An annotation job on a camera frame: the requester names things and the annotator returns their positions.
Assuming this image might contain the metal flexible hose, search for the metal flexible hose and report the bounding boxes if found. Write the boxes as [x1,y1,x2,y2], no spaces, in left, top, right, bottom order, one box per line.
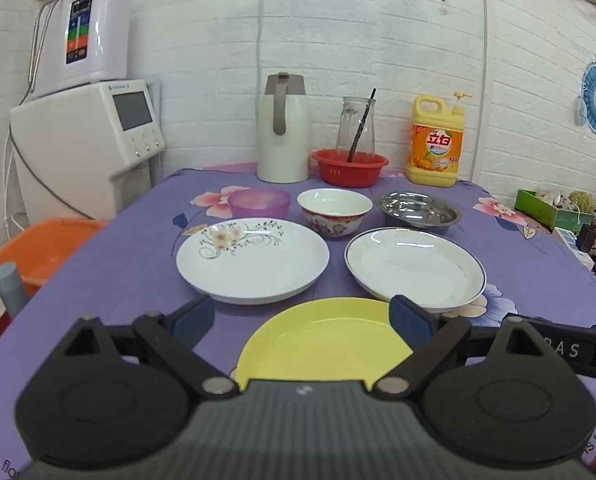
[26,0,54,106]

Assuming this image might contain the white water dispenser with screen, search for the white water dispenser with screen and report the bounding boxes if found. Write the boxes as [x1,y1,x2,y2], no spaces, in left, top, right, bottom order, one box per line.
[10,79,167,223]

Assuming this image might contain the red plastic basket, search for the red plastic basket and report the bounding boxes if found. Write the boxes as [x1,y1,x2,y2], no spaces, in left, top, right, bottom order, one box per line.
[312,148,389,189]

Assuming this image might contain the green plastic box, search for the green plastic box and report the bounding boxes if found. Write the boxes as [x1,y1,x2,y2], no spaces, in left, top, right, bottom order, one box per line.
[515,189,596,234]

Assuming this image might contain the white wall pipe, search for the white wall pipe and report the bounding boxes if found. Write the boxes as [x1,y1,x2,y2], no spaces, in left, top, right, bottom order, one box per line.
[480,0,493,183]

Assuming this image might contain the purple floral tablecloth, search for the purple floral tablecloth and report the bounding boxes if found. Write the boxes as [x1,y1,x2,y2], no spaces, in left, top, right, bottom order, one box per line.
[0,162,596,480]

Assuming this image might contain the grey-blue bottle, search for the grey-blue bottle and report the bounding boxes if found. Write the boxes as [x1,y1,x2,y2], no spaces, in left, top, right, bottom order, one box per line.
[0,262,29,322]

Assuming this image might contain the floral white plate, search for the floral white plate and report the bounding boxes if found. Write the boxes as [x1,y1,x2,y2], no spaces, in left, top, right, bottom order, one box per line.
[176,218,330,305]

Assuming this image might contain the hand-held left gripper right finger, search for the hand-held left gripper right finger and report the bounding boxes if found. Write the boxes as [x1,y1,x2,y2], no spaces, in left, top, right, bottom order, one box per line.
[368,295,574,401]

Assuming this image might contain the yellow plastic plate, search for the yellow plastic plate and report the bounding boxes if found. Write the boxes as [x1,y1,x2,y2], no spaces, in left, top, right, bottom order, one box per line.
[235,298,415,394]

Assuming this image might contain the black stirring stick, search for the black stirring stick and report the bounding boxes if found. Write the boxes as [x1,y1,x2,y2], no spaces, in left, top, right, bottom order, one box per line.
[347,88,377,163]

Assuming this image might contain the floral ceramic bowl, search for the floral ceramic bowl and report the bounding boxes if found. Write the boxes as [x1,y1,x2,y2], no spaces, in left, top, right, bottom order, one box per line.
[297,188,373,239]

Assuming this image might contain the orange plastic basin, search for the orange plastic basin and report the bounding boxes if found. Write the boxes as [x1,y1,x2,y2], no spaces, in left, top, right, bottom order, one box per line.
[0,217,109,297]

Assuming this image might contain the glass pitcher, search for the glass pitcher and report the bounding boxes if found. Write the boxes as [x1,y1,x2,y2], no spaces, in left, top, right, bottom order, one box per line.
[335,96,377,157]

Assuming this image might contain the blue-rimmed white plate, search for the blue-rimmed white plate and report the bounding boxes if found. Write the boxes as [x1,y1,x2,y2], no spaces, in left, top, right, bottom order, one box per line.
[345,227,487,314]

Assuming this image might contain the stainless steel bowl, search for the stainless steel bowl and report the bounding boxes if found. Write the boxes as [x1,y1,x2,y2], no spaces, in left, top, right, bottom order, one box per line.
[376,191,462,236]

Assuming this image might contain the white water purifier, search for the white water purifier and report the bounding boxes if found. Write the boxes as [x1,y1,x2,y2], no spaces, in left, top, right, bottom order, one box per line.
[32,0,131,100]

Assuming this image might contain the grey cable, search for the grey cable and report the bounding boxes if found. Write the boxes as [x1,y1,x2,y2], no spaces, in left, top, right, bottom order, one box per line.
[6,127,116,213]

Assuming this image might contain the white wall cable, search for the white wall cable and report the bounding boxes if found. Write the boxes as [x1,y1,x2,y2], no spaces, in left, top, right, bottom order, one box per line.
[254,0,269,77]

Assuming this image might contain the yellow dish soap bottle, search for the yellow dish soap bottle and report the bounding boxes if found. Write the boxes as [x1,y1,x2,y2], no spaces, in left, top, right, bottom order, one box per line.
[406,92,474,189]

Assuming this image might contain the purple plastic bowl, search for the purple plastic bowl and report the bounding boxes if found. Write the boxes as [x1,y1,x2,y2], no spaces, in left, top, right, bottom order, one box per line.
[228,188,292,221]

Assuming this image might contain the white thermos jug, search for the white thermos jug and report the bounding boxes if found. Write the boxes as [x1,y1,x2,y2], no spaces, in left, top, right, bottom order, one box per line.
[257,72,311,184]

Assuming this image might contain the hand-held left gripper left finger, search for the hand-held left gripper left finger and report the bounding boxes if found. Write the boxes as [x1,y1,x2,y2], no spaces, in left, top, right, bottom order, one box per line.
[52,296,239,401]

